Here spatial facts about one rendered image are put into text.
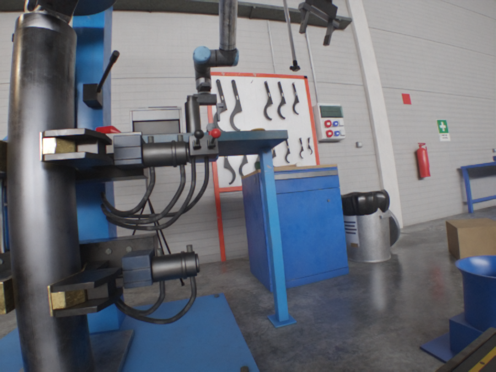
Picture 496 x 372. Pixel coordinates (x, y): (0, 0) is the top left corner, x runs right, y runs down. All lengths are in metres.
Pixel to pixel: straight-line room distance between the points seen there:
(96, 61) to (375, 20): 4.73
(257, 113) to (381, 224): 1.97
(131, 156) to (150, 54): 2.60
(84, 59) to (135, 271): 1.18
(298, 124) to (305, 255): 1.97
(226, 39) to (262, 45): 2.53
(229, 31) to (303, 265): 1.67
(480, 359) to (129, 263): 1.05
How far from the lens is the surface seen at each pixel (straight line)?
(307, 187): 1.98
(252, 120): 3.18
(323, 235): 2.06
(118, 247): 1.15
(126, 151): 1.01
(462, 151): 5.98
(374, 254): 2.52
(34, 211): 0.96
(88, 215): 1.41
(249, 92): 3.33
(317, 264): 2.07
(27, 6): 1.37
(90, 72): 1.59
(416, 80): 5.42
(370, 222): 2.44
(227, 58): 1.34
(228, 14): 1.26
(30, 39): 1.15
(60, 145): 0.91
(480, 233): 2.53
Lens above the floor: 0.74
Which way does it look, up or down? 4 degrees up
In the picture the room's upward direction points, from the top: 6 degrees counter-clockwise
